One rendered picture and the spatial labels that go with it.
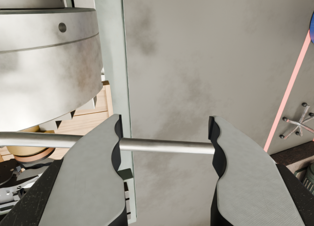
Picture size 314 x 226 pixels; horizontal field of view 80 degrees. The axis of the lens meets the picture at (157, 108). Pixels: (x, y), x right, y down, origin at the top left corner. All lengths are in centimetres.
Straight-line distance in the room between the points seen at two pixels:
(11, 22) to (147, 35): 133
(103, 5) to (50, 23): 67
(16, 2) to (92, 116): 43
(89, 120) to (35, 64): 43
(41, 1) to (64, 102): 13
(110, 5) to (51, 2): 61
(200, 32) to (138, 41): 53
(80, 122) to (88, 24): 42
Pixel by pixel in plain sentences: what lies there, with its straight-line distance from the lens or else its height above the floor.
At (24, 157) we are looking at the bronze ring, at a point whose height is 112.
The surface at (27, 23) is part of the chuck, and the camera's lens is 24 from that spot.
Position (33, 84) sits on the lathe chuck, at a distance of 25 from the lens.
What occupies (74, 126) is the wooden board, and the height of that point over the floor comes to 89.
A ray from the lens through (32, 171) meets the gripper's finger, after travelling 51.
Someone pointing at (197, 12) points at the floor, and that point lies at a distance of 168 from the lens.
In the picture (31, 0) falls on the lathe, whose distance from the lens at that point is 30.
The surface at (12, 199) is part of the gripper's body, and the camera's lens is 55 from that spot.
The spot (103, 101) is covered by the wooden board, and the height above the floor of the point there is 89.
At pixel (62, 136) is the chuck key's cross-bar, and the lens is 18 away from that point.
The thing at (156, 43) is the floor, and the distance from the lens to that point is 156.
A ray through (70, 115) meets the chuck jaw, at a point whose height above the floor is 111.
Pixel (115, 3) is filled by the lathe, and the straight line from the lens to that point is 92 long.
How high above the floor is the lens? 145
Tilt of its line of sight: 56 degrees down
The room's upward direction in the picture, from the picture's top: 144 degrees clockwise
